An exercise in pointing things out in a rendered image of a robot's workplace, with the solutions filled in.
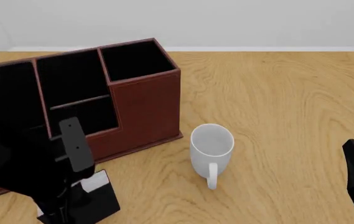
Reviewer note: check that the red-brown desk caddy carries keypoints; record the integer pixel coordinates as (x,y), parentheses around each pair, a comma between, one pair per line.
(145,109)

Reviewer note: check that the white ceramic mug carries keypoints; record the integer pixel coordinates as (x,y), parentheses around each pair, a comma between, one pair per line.
(201,161)

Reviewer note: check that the black book with white pages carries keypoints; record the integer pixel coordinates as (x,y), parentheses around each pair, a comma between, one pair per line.
(102,198)

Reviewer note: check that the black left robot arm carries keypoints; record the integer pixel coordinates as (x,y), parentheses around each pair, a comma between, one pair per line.
(5,163)

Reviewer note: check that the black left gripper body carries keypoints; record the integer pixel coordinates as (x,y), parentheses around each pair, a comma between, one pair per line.
(59,205)

